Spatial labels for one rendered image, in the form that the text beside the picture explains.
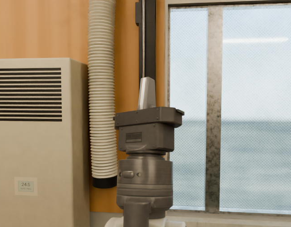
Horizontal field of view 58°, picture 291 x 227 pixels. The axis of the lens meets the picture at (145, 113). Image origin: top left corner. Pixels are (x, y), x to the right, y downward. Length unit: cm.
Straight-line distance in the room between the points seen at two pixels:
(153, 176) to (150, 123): 8
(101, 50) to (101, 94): 24
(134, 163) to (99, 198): 140
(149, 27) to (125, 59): 24
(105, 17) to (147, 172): 125
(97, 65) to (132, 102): 31
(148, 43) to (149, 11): 18
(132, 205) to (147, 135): 10
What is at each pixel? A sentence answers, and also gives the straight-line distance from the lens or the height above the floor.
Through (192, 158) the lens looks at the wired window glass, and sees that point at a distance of 173.
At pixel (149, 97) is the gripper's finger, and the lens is 44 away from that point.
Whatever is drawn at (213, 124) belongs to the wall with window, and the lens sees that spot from 167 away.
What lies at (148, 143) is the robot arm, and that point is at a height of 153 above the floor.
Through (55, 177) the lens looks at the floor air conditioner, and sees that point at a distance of 151.
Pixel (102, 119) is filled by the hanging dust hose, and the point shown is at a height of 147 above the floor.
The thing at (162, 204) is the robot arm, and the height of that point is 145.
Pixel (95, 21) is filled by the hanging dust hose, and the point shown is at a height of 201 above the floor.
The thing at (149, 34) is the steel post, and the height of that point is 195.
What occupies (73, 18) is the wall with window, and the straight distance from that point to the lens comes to 178.
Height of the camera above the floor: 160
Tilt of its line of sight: 4 degrees down
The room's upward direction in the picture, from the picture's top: straight up
